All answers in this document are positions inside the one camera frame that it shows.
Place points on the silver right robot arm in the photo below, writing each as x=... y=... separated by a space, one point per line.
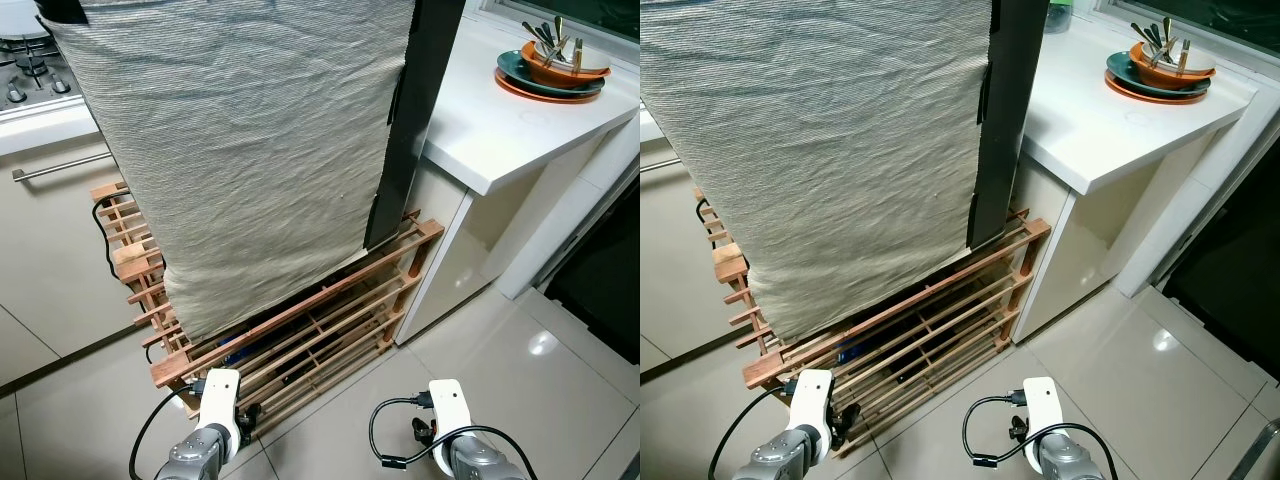
x=1070 y=458
x=480 y=460

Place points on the small blue object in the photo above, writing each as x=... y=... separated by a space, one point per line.
x=225 y=350
x=857 y=352

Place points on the wooden slatted rack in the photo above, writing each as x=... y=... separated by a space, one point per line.
x=170 y=372
x=760 y=372

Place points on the white counter cabinet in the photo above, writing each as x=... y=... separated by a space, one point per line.
x=450 y=270
x=1050 y=270

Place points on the cream drawer cabinet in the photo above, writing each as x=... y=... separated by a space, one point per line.
x=675 y=270
x=50 y=260

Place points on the dark built-in appliance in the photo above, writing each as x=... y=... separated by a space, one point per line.
x=1240 y=280
x=610 y=290

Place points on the grey-beige woven cloth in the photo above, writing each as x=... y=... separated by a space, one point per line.
x=830 y=150
x=250 y=150

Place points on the orange flat plate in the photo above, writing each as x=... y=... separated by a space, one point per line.
x=1125 y=93
x=515 y=89

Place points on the teal plate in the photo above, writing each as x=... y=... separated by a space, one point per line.
x=520 y=70
x=1128 y=72

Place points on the orange bowl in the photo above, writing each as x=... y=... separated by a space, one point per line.
x=545 y=72
x=1155 y=75

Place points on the gold cutlery piece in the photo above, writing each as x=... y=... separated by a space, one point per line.
x=577 y=55
x=1166 y=35
x=560 y=35
x=1185 y=55

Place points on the dark cutlery piece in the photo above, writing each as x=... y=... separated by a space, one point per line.
x=538 y=36
x=1146 y=36

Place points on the gas hob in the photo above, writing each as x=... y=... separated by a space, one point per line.
x=30 y=70

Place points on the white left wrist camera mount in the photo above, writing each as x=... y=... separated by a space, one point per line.
x=220 y=400
x=812 y=400

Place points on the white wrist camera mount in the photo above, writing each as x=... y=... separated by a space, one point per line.
x=450 y=405
x=220 y=400
x=812 y=400
x=1042 y=402

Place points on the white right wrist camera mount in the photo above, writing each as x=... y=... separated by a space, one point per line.
x=450 y=405
x=1042 y=402

